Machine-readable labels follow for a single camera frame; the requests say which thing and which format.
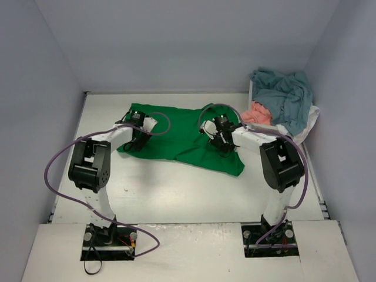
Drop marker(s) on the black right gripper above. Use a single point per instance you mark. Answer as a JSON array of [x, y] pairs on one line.
[[223, 143]]

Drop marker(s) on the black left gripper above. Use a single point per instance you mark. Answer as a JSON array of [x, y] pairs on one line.
[[138, 141]]

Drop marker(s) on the green t shirt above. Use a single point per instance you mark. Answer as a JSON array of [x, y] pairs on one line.
[[183, 142]]

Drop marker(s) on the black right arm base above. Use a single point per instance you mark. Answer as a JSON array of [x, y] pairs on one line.
[[281, 243]]

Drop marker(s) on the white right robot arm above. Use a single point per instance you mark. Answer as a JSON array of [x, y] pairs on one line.
[[281, 164]]

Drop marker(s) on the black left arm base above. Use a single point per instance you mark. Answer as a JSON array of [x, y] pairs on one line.
[[121, 246]]

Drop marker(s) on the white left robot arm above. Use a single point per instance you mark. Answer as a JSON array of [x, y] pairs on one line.
[[91, 165]]

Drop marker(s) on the pink t shirt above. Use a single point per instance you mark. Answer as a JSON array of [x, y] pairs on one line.
[[257, 114]]

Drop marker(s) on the white laundry basket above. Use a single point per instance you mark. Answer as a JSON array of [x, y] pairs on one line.
[[259, 126]]

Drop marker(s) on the grey-blue t shirt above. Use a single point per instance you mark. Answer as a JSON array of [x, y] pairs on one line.
[[288, 97]]

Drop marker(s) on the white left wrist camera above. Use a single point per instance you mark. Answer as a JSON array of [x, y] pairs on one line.
[[148, 124]]

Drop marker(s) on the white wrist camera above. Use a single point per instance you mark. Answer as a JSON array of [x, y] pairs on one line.
[[209, 128], [148, 124]]

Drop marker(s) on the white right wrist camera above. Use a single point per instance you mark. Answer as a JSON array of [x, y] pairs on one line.
[[209, 128]]

